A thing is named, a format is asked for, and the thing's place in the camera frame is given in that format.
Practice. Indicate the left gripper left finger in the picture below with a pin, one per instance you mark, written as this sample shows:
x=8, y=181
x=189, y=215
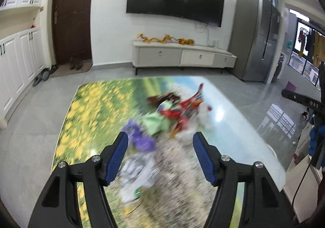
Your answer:
x=57, y=205

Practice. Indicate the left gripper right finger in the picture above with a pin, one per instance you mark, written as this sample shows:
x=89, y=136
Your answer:
x=246, y=195

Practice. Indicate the large red snack bag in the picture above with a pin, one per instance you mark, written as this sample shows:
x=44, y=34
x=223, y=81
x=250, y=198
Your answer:
x=177, y=111

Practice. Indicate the right hand blue white glove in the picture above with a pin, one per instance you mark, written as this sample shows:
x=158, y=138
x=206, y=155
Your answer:
x=316, y=146

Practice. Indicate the hanging clothes on balcony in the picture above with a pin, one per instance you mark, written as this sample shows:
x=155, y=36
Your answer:
x=313, y=43

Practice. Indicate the white printed plastic bag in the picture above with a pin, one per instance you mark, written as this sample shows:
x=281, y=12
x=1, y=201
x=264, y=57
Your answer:
x=138, y=172

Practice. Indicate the grey refrigerator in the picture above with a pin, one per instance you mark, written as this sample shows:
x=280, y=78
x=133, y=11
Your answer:
x=253, y=39

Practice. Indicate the landscape print table mat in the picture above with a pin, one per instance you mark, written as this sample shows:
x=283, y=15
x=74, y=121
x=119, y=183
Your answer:
x=160, y=182

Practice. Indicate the clear plastic bag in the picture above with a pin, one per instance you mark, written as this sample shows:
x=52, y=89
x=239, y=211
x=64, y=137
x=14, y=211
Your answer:
x=198, y=120

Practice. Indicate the purple plastic bag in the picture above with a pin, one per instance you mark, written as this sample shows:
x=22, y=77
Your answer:
x=138, y=139

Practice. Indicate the light green paper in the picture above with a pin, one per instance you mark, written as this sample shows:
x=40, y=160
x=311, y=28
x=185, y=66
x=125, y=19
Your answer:
x=154, y=123

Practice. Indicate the grey slippers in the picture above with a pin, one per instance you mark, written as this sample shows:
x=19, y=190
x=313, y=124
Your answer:
x=45, y=74

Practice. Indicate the brown door mat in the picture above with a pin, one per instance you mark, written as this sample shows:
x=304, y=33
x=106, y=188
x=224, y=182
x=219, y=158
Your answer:
x=65, y=70

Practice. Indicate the dark brown snack wrapper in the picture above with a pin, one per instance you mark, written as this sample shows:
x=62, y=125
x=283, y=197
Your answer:
x=159, y=99

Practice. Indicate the pair of brown shoes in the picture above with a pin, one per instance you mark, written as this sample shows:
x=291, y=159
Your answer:
x=75, y=64

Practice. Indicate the white shoe cabinet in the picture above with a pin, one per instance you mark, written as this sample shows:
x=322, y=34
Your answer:
x=22, y=57

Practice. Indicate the golden dragon ornament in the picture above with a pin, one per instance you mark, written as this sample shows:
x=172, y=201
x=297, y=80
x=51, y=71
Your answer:
x=166, y=39

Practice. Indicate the white TV cabinet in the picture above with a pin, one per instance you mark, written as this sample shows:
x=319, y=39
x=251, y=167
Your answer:
x=150, y=55

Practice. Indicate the dark brown entrance door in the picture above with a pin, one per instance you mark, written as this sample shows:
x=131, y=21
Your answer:
x=71, y=30

